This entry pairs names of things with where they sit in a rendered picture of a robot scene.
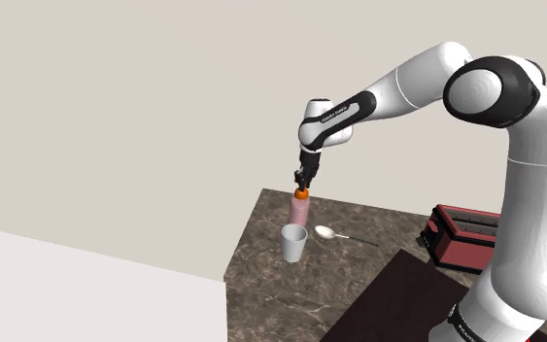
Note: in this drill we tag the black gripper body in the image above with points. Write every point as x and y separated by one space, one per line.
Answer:
309 169

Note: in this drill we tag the pink bottle with orange cap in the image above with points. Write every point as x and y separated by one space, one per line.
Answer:
299 211

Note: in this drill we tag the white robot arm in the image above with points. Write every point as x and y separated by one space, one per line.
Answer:
533 199

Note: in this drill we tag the silver spoon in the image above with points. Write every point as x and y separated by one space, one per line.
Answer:
325 232

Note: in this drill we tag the white cup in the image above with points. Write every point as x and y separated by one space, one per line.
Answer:
294 244

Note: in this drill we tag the dark robot stand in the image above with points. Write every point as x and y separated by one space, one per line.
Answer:
396 303

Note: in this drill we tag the red toaster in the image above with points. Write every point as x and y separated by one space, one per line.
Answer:
462 241

